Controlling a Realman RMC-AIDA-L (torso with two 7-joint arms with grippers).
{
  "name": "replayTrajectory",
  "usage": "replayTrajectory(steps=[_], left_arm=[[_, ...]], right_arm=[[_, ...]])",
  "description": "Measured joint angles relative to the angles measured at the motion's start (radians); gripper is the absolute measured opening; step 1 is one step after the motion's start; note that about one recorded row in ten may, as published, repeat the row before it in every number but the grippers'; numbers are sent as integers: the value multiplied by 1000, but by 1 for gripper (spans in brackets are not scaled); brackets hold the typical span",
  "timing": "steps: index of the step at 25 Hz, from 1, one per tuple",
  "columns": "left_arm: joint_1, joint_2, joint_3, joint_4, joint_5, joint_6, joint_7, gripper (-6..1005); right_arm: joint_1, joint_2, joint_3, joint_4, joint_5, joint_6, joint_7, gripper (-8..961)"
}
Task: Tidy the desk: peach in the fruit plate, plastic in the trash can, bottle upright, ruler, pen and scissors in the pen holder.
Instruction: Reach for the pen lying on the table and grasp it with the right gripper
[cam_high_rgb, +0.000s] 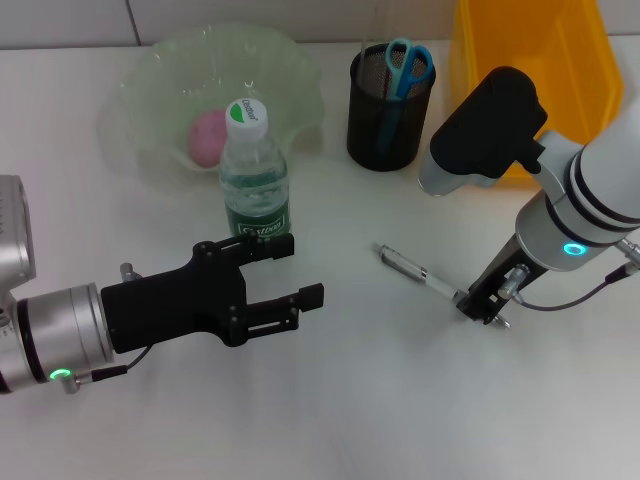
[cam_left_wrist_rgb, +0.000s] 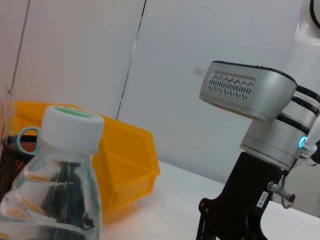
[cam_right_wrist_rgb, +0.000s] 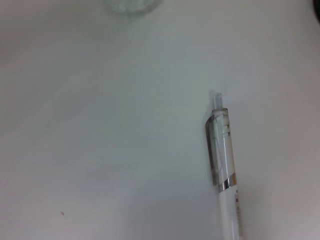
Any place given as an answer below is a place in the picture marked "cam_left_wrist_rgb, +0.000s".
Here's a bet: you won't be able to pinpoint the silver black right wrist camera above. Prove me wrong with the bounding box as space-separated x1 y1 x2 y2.
198 60 298 124

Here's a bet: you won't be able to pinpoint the black mesh pen holder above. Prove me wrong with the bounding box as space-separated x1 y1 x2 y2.
0 134 41 203

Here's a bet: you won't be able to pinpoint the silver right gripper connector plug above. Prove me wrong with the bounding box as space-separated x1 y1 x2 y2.
267 181 297 203

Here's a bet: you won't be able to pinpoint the yellow plastic bin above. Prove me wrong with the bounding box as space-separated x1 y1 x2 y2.
15 100 161 225

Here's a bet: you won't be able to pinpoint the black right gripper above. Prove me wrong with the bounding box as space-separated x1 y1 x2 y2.
195 151 287 240

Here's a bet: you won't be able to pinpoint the white humanoid robot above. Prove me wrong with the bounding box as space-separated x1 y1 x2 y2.
299 138 320 167

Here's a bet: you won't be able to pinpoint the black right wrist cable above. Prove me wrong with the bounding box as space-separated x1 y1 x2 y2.
279 157 305 210

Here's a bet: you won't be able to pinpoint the clear green-label water bottle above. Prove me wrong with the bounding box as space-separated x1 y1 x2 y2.
0 104 105 240

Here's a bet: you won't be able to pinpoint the clear plastic ruler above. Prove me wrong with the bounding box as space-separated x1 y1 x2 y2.
4 86 18 141

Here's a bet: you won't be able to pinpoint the blue teal scissors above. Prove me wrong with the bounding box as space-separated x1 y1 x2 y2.
15 126 41 156

